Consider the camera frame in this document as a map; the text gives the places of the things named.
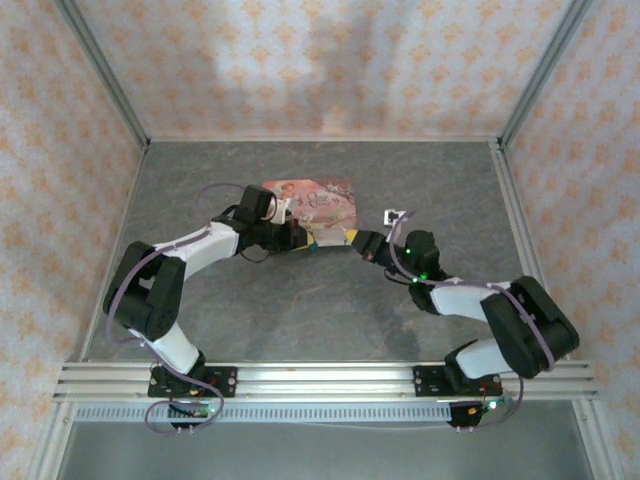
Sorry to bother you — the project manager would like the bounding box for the pink printed tin box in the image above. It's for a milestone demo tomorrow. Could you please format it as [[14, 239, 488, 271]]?
[[261, 176, 359, 249]]

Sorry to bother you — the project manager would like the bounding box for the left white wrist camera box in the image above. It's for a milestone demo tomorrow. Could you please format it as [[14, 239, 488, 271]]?
[[268, 195, 295, 225]]

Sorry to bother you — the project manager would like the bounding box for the aluminium rear frame rail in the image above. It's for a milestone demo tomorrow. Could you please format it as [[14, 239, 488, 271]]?
[[144, 134, 504, 145]]

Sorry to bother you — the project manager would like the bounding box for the aluminium side frame rail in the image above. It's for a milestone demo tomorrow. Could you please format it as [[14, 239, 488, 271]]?
[[489, 140, 571, 362]]

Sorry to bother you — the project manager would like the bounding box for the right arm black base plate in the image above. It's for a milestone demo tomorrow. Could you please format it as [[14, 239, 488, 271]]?
[[412, 364, 504, 400]]

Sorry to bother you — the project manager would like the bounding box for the thin aluminium side edge rail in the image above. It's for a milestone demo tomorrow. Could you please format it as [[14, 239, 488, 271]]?
[[77, 144, 149, 364]]

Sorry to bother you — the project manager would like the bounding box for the wide aluminium mounting rail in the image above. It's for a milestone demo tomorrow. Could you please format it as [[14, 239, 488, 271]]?
[[52, 361, 600, 403]]

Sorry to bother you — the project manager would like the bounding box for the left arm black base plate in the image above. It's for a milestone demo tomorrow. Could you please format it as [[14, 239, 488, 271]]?
[[146, 366, 239, 400]]

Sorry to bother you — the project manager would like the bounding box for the right black controller bracket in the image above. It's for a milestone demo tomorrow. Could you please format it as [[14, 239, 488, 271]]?
[[446, 399, 502, 432]]

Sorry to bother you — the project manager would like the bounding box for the black controller bracket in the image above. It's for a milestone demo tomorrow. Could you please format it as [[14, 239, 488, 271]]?
[[167, 401, 214, 432], [446, 399, 502, 432]]

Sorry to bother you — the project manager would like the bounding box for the grey slotted cable duct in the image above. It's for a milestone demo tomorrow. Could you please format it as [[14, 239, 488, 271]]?
[[73, 403, 454, 425]]

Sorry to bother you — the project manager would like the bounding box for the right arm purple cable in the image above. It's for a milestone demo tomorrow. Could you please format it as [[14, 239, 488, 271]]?
[[384, 209, 556, 430]]

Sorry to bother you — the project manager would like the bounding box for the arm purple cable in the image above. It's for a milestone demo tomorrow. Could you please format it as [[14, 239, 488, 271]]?
[[384, 209, 556, 430], [102, 182, 252, 435]]

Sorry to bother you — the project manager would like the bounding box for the left black controller bracket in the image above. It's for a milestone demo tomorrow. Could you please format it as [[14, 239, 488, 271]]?
[[167, 401, 214, 432]]

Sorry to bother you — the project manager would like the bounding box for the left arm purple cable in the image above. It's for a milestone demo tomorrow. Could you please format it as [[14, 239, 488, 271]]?
[[102, 182, 252, 435]]

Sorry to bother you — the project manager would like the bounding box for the aluminium upright frame post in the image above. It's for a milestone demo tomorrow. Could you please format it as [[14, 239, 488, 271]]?
[[58, 0, 152, 149], [498, 0, 595, 149]]

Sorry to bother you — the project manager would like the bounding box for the aluminium lower frame leg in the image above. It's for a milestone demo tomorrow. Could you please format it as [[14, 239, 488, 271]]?
[[571, 399, 620, 480], [28, 399, 77, 480]]

